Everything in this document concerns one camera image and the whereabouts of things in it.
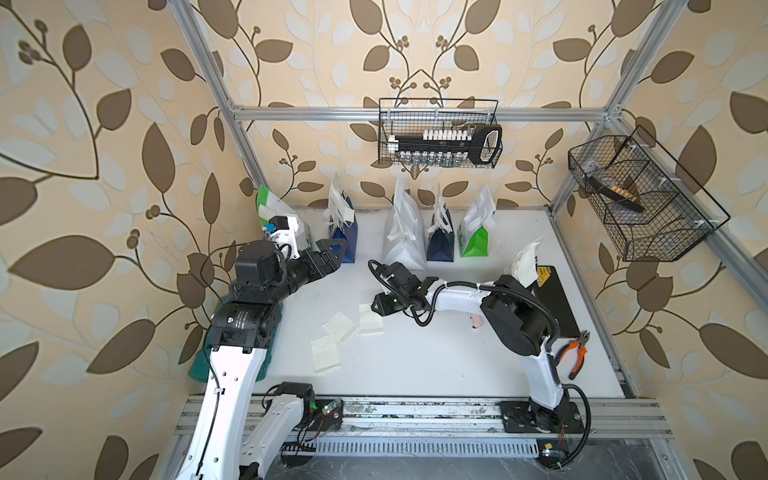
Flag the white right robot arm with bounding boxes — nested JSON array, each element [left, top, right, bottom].
[[368, 260, 565, 411]]

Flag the dark navy small bag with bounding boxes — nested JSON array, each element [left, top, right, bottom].
[[426, 192, 455, 262]]

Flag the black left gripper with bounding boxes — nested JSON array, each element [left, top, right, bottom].
[[262, 237, 344, 305]]

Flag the black corrugated cable hose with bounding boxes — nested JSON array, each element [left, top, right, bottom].
[[367, 259, 592, 469]]

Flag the black wire basket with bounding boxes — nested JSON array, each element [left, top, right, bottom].
[[377, 97, 503, 170], [568, 125, 731, 262]]

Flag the black wire basket back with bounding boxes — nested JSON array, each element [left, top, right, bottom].
[[377, 97, 503, 170]]

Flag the small green paper bag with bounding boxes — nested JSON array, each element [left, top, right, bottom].
[[458, 184, 496, 258]]

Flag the green plastic tool case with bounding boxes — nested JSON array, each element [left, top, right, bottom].
[[188, 294, 282, 382]]

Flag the tool in right basket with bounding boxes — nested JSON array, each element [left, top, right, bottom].
[[587, 176, 645, 213]]

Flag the aluminium front rail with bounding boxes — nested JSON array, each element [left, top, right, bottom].
[[176, 392, 670, 445]]

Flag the large green white bag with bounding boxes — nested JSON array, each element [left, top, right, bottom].
[[256, 185, 313, 259]]

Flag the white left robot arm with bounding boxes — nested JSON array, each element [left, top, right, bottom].
[[177, 239, 347, 479]]

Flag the white paper bag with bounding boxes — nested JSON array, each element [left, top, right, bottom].
[[382, 179, 427, 271]]

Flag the small blue paper bag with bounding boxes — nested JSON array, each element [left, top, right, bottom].
[[328, 217, 359, 263]]

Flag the black yellow flat case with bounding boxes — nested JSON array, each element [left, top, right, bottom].
[[535, 265, 580, 339]]

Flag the orange handled pliers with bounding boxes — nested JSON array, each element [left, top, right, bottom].
[[553, 329, 592, 380]]

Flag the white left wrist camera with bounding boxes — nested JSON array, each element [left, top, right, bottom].
[[264, 215, 299, 259]]

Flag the black socket set holder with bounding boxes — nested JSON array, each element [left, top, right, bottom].
[[385, 124, 503, 168]]

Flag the black wire basket right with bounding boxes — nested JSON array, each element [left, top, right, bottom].
[[568, 125, 731, 262]]

